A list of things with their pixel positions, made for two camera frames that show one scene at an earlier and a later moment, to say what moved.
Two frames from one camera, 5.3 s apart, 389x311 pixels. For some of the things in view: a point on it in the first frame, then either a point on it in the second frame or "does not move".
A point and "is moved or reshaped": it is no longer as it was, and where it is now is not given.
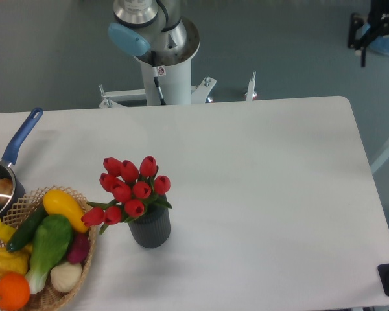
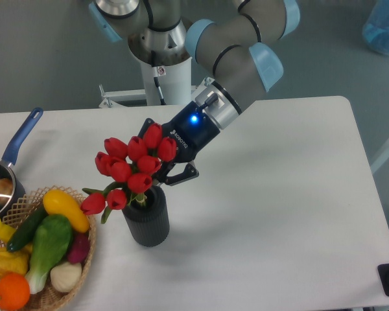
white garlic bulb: [65, 276] does not move
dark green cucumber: [26, 227] does not move
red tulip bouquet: [128, 192] is moved or reshaped
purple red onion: [80, 249] does not move
